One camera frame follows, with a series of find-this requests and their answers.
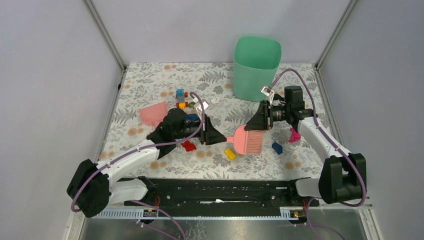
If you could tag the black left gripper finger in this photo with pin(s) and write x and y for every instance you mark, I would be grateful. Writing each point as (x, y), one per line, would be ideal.
(211, 140)
(209, 131)

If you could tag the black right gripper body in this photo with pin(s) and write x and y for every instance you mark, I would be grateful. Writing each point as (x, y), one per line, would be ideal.
(279, 113)

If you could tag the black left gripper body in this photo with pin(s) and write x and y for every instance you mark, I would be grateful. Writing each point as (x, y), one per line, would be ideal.
(189, 129)

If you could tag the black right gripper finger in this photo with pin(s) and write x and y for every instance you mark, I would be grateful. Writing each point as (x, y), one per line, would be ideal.
(260, 118)
(256, 127)

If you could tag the pink hand brush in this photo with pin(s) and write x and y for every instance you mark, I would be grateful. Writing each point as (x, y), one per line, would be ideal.
(247, 141)

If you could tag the pink dustpan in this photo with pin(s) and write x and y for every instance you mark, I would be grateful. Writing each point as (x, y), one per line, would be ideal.
(153, 115)

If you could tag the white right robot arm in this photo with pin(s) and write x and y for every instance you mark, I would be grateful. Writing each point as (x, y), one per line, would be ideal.
(343, 174)

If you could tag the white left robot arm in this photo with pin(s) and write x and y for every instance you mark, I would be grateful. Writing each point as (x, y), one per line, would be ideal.
(94, 186)

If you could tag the red paper scrap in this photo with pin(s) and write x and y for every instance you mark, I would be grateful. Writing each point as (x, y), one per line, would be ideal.
(188, 146)

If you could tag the small yellow block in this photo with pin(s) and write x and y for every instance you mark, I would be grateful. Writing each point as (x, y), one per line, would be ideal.
(230, 154)

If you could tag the magenta paper scrap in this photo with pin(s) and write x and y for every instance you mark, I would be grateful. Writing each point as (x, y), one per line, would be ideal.
(295, 136)

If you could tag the small blue paper ball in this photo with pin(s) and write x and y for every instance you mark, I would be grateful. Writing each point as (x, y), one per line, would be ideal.
(277, 148)

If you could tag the blue toy brick car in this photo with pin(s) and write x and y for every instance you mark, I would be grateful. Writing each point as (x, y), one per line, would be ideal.
(181, 96)

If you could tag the green waste bin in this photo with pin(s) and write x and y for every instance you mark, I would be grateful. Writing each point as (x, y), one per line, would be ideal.
(256, 60)

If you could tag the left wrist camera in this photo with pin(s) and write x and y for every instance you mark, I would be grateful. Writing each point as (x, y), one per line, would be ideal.
(199, 108)

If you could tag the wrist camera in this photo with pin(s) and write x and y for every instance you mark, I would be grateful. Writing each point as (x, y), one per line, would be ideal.
(199, 108)
(269, 93)

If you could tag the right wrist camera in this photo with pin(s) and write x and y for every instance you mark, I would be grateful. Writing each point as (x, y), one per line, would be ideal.
(269, 93)

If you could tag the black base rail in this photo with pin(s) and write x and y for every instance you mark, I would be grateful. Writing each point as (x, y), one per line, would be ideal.
(222, 198)

